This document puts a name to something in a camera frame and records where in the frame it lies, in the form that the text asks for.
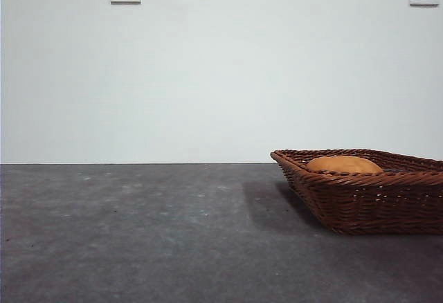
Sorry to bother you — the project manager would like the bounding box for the brown potato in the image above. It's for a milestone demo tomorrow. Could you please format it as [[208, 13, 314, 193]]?
[[305, 155, 384, 174]]

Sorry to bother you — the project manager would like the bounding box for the brown wicker basket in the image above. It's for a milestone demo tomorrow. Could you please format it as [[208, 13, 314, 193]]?
[[270, 148, 443, 237]]

